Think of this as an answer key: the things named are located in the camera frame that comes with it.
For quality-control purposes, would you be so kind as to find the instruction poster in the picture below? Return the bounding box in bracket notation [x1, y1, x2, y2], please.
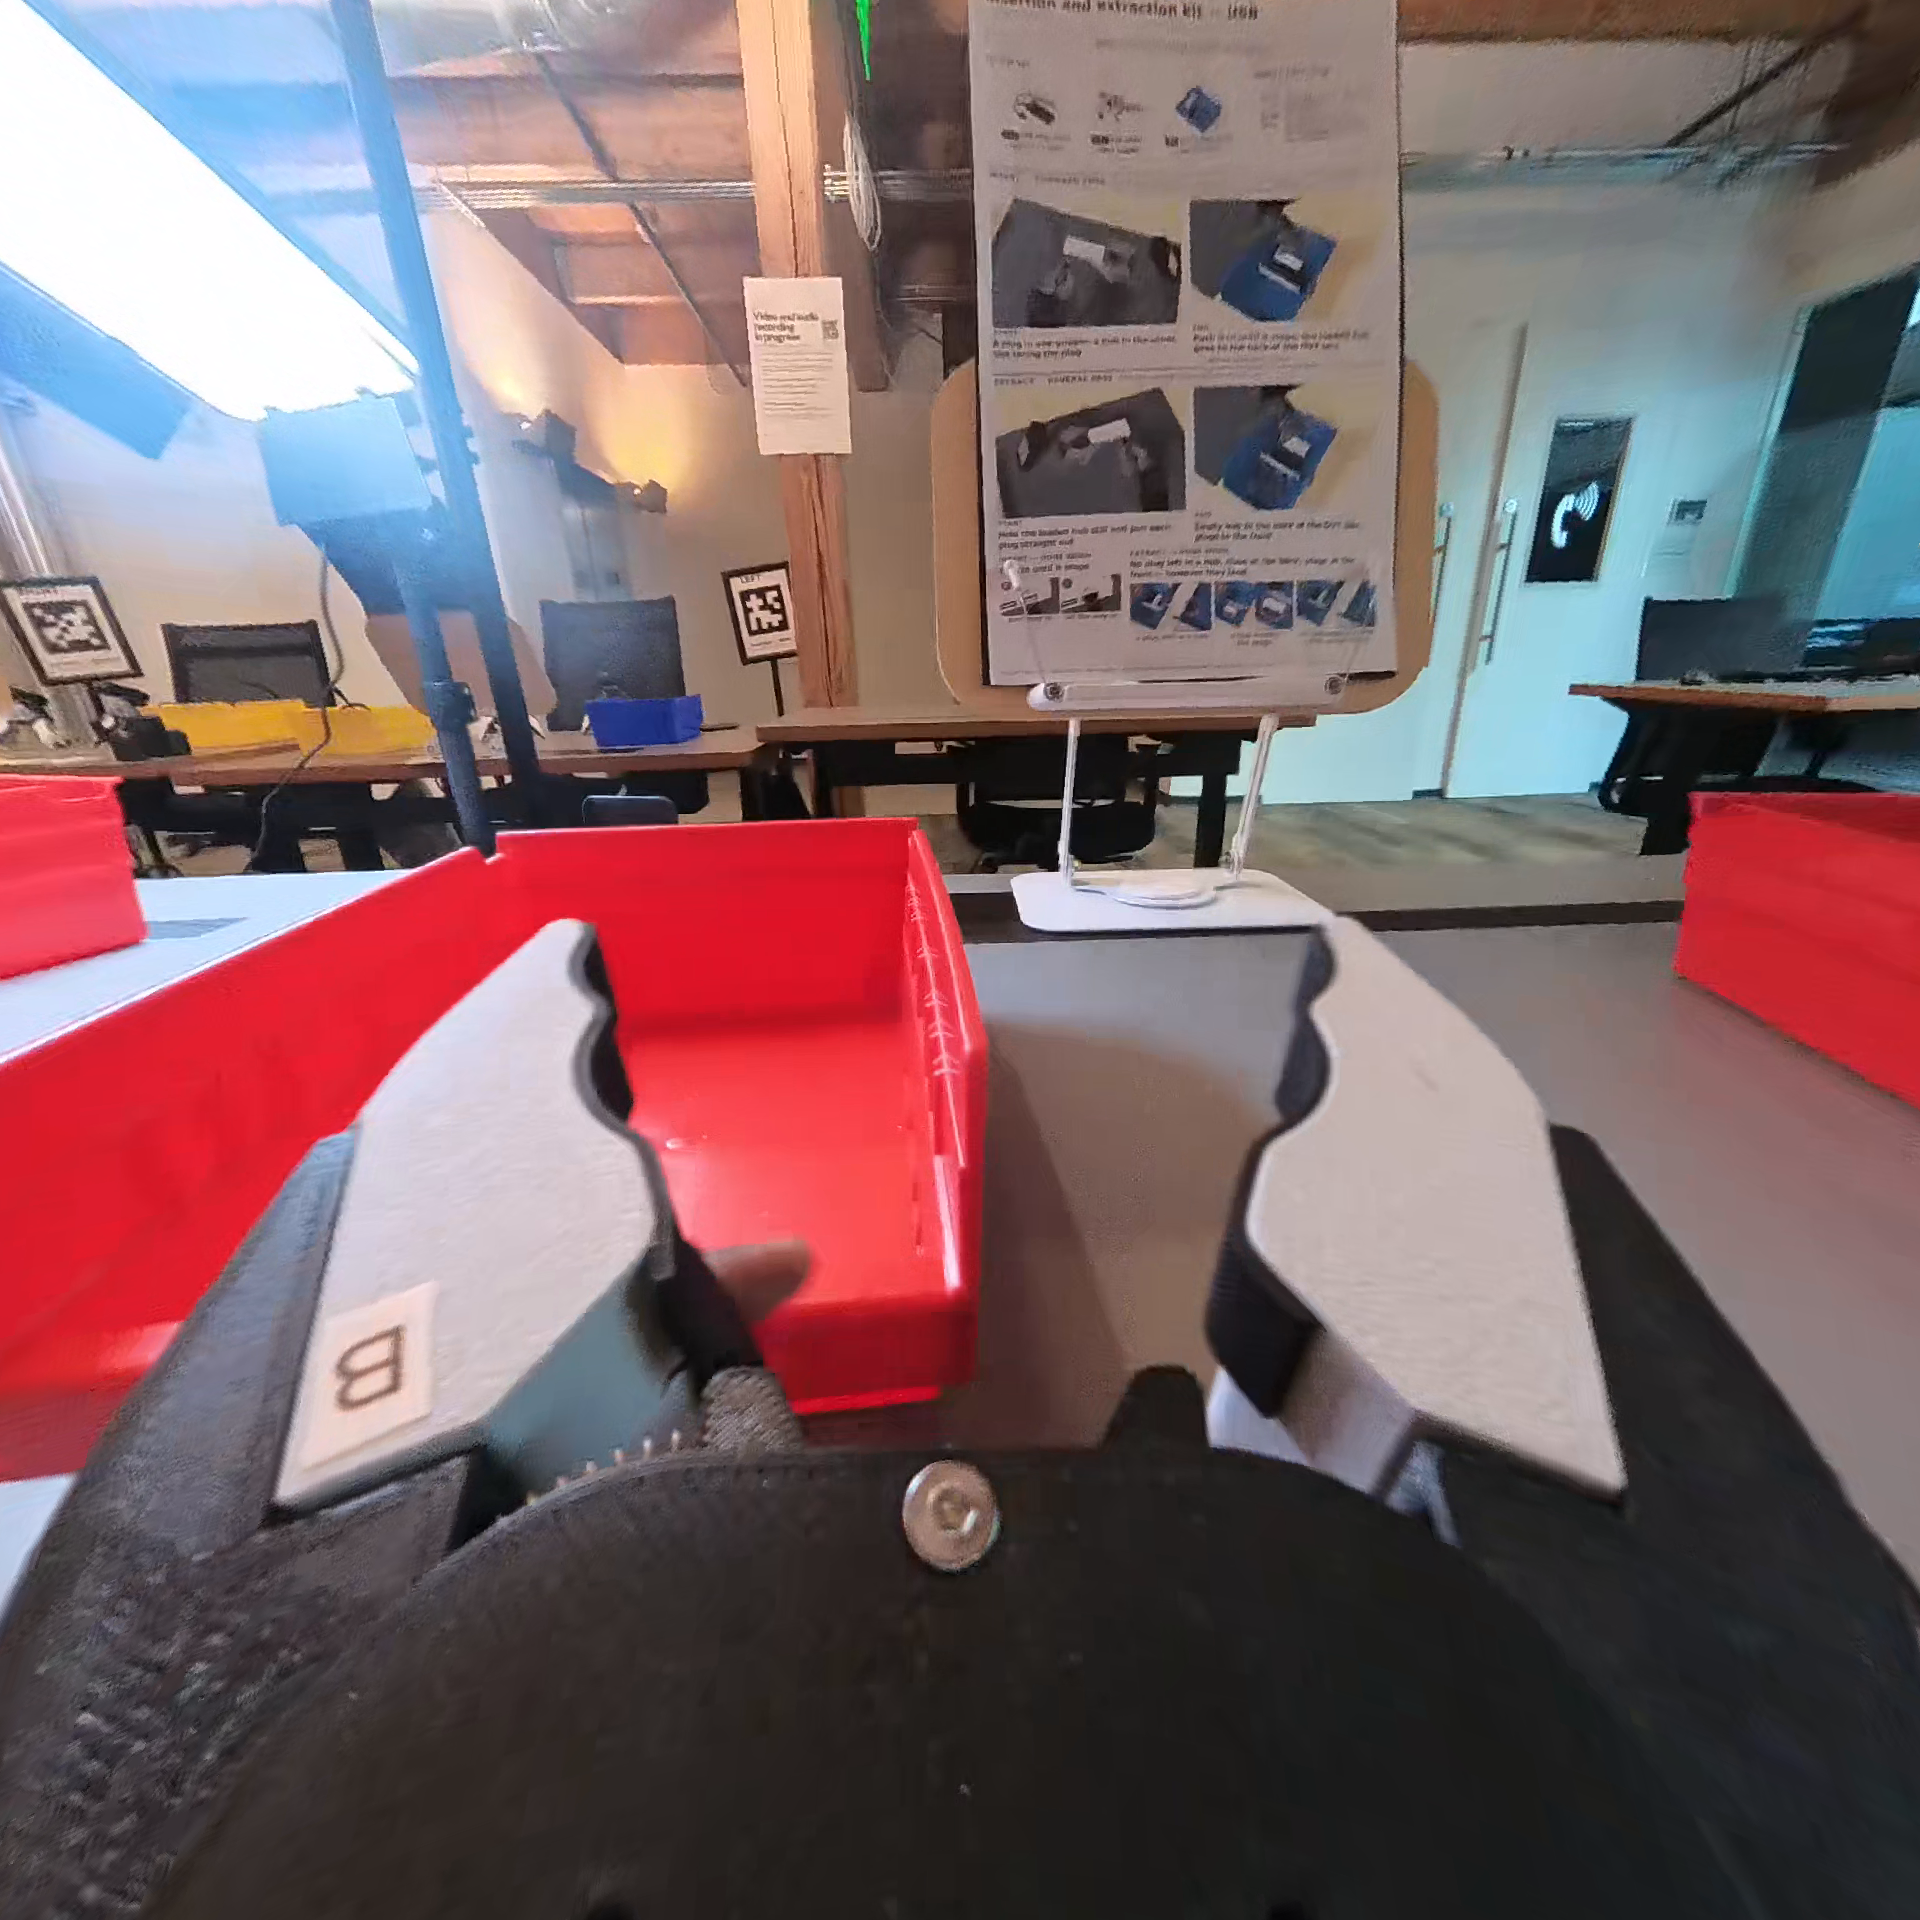
[966, 0, 1403, 687]

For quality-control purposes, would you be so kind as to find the red plastic bin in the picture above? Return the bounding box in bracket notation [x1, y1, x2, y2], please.
[0, 778, 146, 978]
[1673, 793, 1920, 1113]
[0, 817, 992, 1483]

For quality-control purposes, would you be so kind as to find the black phone icon sign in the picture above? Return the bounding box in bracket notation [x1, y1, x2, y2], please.
[1520, 410, 1637, 586]

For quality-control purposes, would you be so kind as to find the yellow plastic bin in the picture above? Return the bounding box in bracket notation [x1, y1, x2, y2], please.
[151, 700, 438, 756]

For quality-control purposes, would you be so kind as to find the fiducial tag sign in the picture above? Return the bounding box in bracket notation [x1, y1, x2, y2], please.
[0, 579, 142, 692]
[723, 562, 797, 717]

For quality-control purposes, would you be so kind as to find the tall black pole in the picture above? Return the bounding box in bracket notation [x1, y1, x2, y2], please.
[334, 0, 543, 849]

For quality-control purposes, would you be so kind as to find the plywood poster board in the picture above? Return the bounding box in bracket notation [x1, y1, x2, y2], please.
[930, 360, 1443, 717]

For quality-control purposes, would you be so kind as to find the white paper notice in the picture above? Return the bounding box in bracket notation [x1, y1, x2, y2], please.
[742, 275, 856, 456]

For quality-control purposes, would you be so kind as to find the led light panel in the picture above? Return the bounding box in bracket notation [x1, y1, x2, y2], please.
[0, 0, 421, 460]

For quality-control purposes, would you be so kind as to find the person's left hand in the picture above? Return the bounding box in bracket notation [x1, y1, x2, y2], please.
[704, 1241, 816, 1329]

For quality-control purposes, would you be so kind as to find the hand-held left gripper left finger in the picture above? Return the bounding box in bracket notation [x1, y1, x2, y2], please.
[273, 917, 757, 1511]

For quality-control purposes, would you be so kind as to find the wooden office desk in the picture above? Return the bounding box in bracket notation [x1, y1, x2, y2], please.
[134, 726, 767, 871]
[1570, 678, 1920, 854]

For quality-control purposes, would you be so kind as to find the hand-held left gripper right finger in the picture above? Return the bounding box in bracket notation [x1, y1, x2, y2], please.
[1206, 913, 1631, 1500]

